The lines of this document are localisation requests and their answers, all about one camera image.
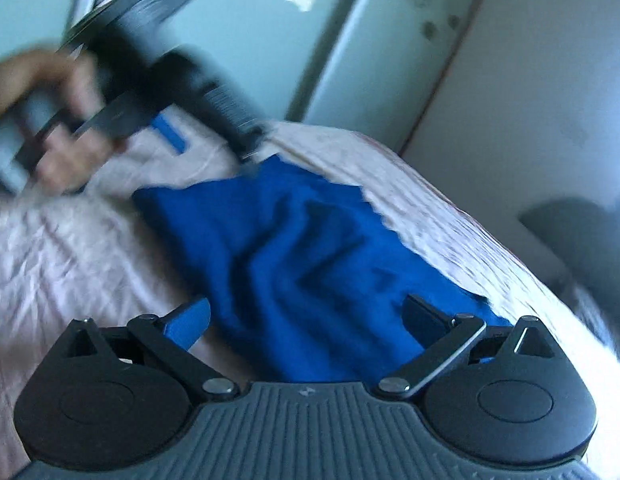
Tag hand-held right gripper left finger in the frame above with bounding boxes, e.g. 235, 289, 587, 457
64, 296, 239, 404

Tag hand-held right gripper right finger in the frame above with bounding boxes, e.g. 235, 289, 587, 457
378, 294, 558, 401

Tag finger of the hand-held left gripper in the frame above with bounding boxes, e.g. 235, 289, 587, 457
149, 112, 189, 155
159, 54, 269, 162

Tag blue sweater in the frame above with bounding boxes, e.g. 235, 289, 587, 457
132, 154, 513, 386

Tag person's left hand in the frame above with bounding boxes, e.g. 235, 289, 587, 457
0, 47, 128, 196

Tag pale wardrobe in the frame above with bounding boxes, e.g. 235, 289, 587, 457
0, 0, 495, 153

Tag pink bed sheet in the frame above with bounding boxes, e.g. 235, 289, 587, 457
0, 120, 620, 480

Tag grey headboard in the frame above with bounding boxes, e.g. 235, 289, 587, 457
518, 199, 620, 311

